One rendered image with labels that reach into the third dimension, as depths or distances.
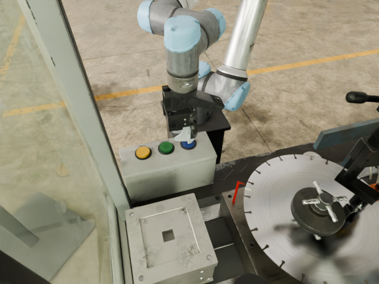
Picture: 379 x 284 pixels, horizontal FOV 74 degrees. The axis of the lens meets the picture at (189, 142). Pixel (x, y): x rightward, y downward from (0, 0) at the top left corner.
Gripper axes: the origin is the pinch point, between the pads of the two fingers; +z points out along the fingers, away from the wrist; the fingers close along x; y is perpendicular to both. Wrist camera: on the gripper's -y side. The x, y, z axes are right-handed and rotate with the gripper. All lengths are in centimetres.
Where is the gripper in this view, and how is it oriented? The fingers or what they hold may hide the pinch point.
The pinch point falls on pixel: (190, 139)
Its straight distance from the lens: 77.2
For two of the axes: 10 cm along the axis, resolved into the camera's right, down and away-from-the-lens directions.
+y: -9.6, 2.1, -1.9
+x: 2.8, 7.1, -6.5
